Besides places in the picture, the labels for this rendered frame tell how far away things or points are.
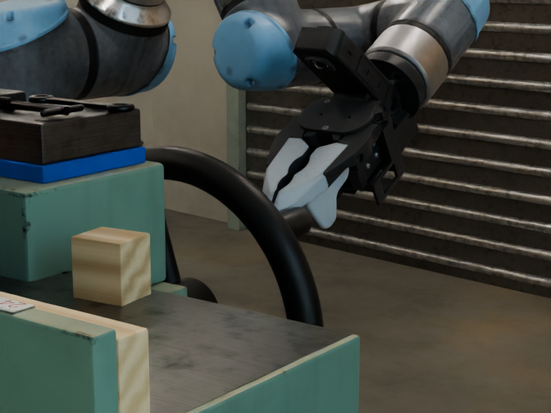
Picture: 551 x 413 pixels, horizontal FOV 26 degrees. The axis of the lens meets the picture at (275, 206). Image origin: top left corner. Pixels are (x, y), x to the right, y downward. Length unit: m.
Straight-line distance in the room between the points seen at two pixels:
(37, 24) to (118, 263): 0.74
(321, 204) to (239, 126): 3.69
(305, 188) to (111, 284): 0.30
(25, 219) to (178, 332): 0.15
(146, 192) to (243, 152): 3.87
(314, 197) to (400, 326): 2.62
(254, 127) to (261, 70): 3.56
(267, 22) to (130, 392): 0.64
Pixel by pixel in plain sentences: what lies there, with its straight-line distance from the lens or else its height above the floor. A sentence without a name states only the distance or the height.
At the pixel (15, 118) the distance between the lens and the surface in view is 0.83.
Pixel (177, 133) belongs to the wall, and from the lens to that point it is 5.07.
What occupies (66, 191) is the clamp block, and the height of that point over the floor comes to 0.95.
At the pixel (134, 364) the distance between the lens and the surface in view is 0.53.
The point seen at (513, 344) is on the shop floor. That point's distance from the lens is 3.50.
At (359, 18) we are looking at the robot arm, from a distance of 1.22.
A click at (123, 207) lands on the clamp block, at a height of 0.93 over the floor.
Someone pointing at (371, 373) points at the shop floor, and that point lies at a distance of 3.22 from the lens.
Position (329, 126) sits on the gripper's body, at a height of 0.96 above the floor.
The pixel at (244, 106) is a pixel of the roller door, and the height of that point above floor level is 0.50.
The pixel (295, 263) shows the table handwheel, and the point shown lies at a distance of 0.91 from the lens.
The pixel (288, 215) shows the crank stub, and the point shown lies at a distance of 0.96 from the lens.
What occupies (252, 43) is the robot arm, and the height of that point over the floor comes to 1.03.
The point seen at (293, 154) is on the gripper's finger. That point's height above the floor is 0.94.
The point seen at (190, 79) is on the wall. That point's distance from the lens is 4.98.
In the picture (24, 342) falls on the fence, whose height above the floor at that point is 0.94.
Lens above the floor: 1.11
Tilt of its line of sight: 12 degrees down
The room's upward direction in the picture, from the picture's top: straight up
